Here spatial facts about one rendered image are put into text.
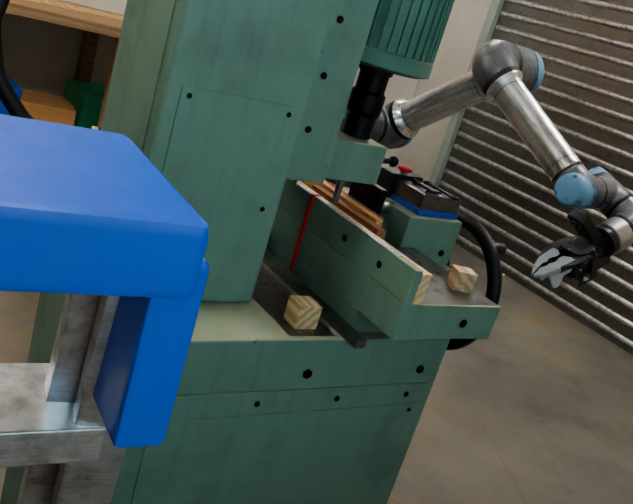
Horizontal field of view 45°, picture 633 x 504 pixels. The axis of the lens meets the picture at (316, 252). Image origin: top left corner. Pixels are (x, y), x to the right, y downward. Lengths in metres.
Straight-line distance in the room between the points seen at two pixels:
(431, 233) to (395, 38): 0.39
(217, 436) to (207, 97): 0.49
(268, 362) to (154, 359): 0.71
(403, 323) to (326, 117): 0.34
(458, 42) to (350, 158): 4.29
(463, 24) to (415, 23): 4.32
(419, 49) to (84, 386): 0.89
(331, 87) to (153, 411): 0.81
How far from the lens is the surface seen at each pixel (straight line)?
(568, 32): 4.88
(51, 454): 0.51
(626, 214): 1.80
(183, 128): 1.04
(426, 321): 1.17
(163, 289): 0.39
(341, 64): 1.18
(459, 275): 1.25
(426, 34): 1.25
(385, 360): 1.27
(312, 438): 1.28
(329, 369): 1.21
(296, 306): 1.17
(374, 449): 1.38
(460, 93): 2.04
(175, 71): 1.02
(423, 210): 1.41
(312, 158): 1.20
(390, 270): 1.15
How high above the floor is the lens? 1.28
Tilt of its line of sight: 18 degrees down
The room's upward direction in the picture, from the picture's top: 17 degrees clockwise
